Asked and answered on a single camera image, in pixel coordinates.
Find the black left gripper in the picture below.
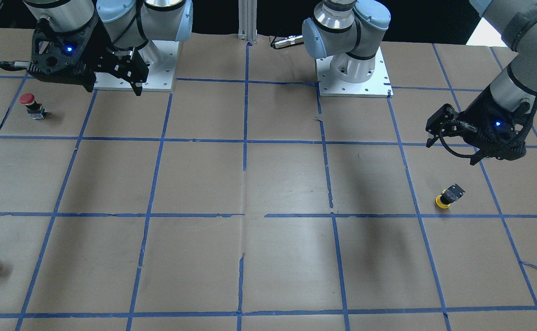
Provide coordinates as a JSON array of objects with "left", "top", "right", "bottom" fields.
[{"left": 425, "top": 87, "right": 531, "bottom": 148}]

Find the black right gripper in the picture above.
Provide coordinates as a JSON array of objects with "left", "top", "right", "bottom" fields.
[{"left": 27, "top": 13, "right": 149, "bottom": 96}]

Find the yellow push button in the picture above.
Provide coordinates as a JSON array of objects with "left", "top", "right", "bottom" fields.
[{"left": 435, "top": 183, "right": 466, "bottom": 209}]

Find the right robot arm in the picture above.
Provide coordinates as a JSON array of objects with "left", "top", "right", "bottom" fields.
[{"left": 8, "top": 0, "right": 194, "bottom": 96}]

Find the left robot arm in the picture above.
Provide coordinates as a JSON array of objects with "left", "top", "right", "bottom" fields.
[{"left": 425, "top": 0, "right": 537, "bottom": 159}]

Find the red push button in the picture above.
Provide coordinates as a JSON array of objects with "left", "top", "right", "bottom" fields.
[{"left": 19, "top": 93, "right": 46, "bottom": 120}]

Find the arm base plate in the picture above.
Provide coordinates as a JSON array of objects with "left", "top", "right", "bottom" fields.
[
  {"left": 117, "top": 40, "right": 182, "bottom": 92},
  {"left": 315, "top": 48, "right": 394, "bottom": 98}
]

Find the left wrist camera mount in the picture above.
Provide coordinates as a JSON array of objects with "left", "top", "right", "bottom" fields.
[{"left": 466, "top": 111, "right": 529, "bottom": 165}]

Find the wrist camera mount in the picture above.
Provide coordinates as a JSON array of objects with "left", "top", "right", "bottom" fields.
[
  {"left": 466, "top": 111, "right": 529, "bottom": 165},
  {"left": 0, "top": 14, "right": 85, "bottom": 77}
]

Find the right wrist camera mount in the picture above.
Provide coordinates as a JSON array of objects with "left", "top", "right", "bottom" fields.
[{"left": 0, "top": 14, "right": 85, "bottom": 77}]

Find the aluminium frame post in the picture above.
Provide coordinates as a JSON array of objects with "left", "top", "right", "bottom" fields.
[{"left": 238, "top": 0, "right": 257, "bottom": 44}]

